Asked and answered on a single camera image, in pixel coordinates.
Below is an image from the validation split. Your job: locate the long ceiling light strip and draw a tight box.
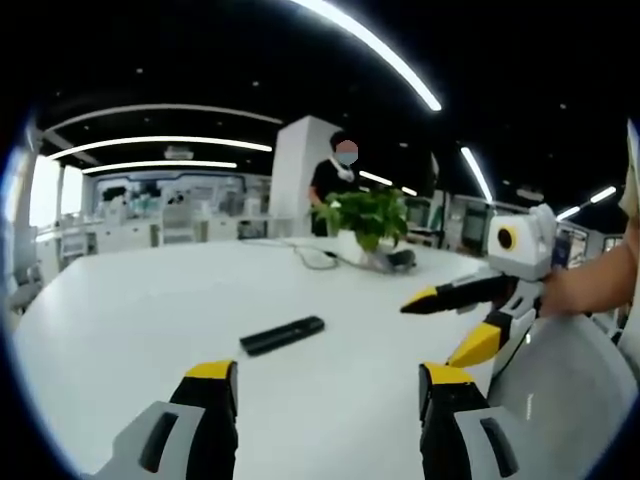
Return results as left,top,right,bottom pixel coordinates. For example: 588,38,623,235
289,0,444,113

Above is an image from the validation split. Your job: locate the black remote control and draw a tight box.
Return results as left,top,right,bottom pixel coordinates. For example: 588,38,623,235
239,315,327,357

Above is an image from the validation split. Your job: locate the curved ceiling light strip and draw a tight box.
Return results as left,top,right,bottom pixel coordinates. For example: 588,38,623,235
47,135,274,161
81,159,239,175

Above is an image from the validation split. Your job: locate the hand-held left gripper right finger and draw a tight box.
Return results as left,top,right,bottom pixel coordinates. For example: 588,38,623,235
418,362,524,480

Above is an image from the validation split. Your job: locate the grey chair backrest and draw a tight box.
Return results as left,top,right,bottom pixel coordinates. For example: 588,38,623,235
487,314,640,480

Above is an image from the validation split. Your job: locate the grey office chair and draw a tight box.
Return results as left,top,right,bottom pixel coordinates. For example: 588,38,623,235
3,259,47,317

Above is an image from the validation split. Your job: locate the short ceiling light strip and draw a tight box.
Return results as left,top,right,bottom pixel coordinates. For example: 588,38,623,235
459,145,495,204

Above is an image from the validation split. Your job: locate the white background cabinet row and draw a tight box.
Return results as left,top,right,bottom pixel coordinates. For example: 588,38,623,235
54,172,274,259

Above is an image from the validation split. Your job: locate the person's right hand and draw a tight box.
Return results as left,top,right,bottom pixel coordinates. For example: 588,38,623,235
541,269,594,317

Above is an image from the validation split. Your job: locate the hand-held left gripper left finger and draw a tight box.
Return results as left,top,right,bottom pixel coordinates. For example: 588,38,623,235
83,358,239,480

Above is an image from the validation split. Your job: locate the green potted plant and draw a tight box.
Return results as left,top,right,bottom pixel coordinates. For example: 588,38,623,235
311,188,410,265

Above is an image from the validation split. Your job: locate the white square pillar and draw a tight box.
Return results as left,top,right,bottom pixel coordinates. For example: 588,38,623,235
269,115,343,239

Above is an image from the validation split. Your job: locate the small dark object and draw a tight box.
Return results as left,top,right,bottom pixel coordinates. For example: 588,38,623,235
382,249,419,275

